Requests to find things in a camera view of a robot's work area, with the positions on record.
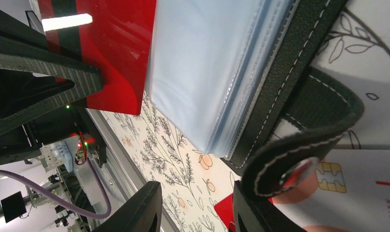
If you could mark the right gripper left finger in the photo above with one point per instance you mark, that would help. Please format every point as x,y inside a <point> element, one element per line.
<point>141,213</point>

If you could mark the red card bottom left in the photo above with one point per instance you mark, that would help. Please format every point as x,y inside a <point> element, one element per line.
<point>224,210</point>

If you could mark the aluminium rail frame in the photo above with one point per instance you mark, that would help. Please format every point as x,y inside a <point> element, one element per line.
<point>117,168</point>

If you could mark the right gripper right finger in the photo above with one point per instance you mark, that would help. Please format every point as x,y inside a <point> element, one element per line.
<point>259,216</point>

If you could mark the black card holder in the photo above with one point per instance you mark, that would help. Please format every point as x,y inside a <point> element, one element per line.
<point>234,78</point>

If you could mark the floral patterned table mat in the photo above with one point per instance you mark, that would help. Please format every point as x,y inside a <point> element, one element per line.
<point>356,52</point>

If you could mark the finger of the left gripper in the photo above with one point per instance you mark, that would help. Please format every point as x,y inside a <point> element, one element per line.
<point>34,80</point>

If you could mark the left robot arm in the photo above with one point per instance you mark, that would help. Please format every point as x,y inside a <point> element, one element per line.
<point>23,142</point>

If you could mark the white red-dot card top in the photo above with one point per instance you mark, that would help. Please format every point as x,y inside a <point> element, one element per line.
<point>349,191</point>

